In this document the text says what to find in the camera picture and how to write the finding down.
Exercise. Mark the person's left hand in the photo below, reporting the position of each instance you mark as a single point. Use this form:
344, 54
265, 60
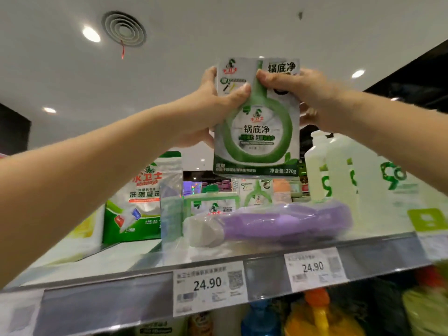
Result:
203, 112

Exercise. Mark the large green white cleaner pouch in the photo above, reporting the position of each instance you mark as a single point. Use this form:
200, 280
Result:
140, 199

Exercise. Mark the round ceiling vent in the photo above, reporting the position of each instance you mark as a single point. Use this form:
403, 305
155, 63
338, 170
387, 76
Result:
124, 28

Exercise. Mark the round ceiling light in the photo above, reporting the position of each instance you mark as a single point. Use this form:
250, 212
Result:
91, 33
49, 109
358, 73

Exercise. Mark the purple twin spray bottle pack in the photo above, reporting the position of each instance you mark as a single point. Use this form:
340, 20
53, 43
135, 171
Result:
280, 221

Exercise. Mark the white price tag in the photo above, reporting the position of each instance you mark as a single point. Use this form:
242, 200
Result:
315, 269
434, 246
210, 289

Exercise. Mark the red hanging ribbon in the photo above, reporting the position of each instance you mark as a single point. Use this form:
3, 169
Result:
122, 50

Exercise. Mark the lime green dish soap bottle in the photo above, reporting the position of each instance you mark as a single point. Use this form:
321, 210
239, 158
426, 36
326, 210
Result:
423, 311

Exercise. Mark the person's left forearm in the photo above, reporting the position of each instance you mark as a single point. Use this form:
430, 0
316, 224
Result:
84, 185

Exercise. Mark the person's right forearm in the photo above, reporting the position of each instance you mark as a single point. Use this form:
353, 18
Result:
399, 136

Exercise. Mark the person's right hand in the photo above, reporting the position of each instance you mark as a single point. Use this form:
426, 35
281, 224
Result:
315, 94

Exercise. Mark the small green white cleaner pouch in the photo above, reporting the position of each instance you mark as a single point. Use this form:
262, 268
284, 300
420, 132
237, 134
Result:
257, 193
255, 129

